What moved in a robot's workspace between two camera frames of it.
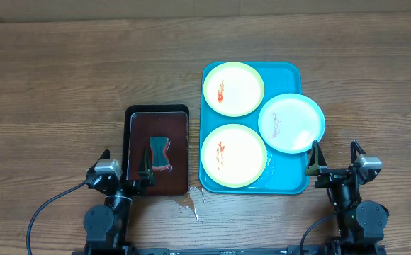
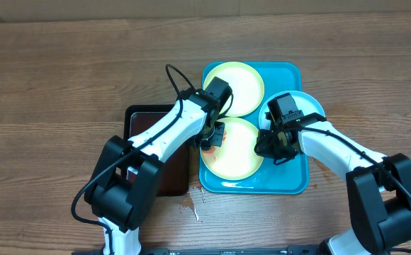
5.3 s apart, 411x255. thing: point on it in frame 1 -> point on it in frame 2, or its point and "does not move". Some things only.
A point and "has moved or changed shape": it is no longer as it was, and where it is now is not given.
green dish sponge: (159, 159) has moved or changed shape
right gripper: (338, 173) -> (267, 146)
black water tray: (144, 121) does not move
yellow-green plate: (234, 155) has moved or changed shape
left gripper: (144, 173) -> (217, 139)
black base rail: (295, 250) does not move
